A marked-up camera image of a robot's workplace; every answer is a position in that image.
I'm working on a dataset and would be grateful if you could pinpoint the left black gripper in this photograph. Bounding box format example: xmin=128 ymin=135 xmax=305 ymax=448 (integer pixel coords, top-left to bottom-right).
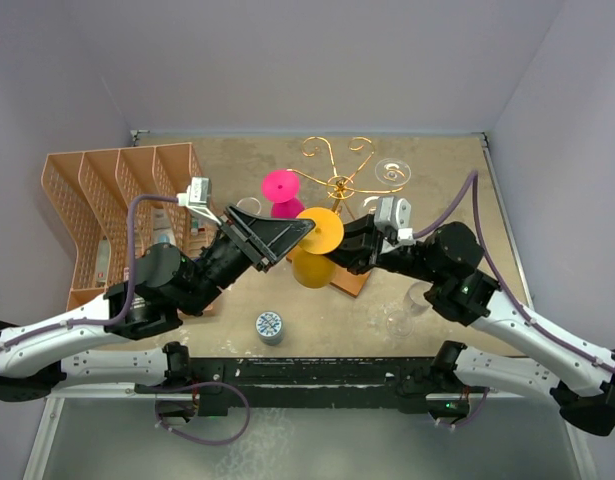
xmin=180 ymin=204 xmax=314 ymax=317

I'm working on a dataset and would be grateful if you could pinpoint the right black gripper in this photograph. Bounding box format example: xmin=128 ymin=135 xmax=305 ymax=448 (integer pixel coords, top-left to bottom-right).
xmin=302 ymin=212 xmax=442 ymax=283

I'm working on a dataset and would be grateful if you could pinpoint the clear wine glass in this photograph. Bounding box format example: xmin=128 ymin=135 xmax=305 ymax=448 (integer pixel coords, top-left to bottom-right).
xmin=386 ymin=281 xmax=431 ymax=338
xmin=374 ymin=158 xmax=412 ymax=192
xmin=359 ymin=196 xmax=380 ymax=216

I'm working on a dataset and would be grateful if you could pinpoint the yellow plastic goblet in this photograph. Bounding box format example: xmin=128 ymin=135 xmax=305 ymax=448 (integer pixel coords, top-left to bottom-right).
xmin=292 ymin=207 xmax=344 ymax=289

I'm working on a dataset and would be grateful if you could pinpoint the pink plastic goblet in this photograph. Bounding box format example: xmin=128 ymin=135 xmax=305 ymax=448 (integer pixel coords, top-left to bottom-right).
xmin=261 ymin=170 xmax=305 ymax=219

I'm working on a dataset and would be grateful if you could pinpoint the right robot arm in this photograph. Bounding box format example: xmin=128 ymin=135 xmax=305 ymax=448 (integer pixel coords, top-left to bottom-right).
xmin=327 ymin=215 xmax=615 ymax=437

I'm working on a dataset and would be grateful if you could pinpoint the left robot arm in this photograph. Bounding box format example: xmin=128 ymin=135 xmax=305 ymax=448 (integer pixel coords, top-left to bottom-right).
xmin=0 ymin=206 xmax=316 ymax=402

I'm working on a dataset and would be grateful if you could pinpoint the gold wine glass rack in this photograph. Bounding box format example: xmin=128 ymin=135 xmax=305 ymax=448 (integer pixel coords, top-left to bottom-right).
xmin=285 ymin=135 xmax=403 ymax=296

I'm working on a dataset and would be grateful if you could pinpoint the patterned round tin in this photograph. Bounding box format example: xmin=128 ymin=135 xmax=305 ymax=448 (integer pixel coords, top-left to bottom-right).
xmin=255 ymin=311 xmax=284 ymax=346

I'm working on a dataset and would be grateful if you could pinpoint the pink plastic desk organizer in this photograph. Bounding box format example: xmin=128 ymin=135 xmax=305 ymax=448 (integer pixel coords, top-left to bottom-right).
xmin=41 ymin=143 xmax=216 ymax=310

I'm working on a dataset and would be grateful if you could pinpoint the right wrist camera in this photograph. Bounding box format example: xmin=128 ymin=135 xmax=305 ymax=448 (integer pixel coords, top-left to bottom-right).
xmin=374 ymin=195 xmax=415 ymax=247

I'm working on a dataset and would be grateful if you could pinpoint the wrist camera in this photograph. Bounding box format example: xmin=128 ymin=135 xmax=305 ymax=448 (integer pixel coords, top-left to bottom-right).
xmin=374 ymin=195 xmax=415 ymax=247
xmin=177 ymin=177 xmax=222 ymax=227

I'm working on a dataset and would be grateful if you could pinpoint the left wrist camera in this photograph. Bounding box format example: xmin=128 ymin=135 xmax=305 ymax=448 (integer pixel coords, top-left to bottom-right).
xmin=177 ymin=177 xmax=222 ymax=227

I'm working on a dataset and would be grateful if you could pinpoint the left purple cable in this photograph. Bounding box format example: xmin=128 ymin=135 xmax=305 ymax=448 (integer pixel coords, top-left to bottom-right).
xmin=0 ymin=193 xmax=183 ymax=361

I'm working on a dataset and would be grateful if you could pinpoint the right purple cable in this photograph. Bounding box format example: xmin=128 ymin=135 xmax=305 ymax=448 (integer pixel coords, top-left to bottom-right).
xmin=411 ymin=170 xmax=615 ymax=371

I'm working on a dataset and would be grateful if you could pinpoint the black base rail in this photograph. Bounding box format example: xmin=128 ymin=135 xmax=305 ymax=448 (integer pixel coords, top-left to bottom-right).
xmin=135 ymin=353 xmax=484 ymax=419

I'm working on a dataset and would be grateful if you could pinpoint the lower purple cable loop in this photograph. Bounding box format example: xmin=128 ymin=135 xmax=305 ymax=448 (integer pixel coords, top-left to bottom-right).
xmin=153 ymin=373 xmax=251 ymax=445

